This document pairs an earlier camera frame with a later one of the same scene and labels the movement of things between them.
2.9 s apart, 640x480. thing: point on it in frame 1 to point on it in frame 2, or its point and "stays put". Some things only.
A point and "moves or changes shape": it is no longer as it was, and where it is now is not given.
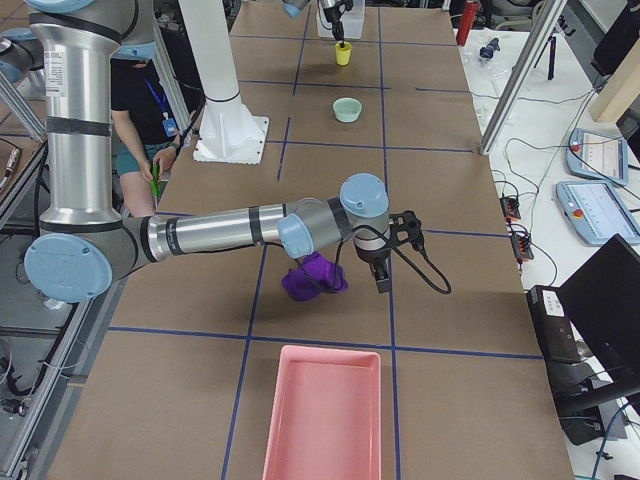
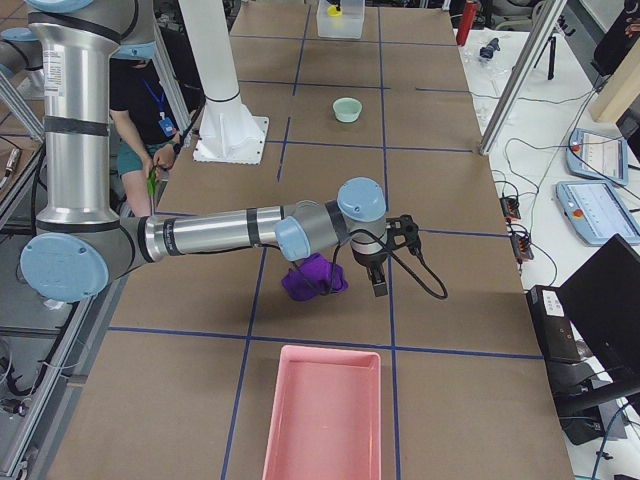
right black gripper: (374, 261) stays put
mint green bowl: (347, 109) stays put
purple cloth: (313, 275) stays put
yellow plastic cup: (343, 54) moves or changes shape
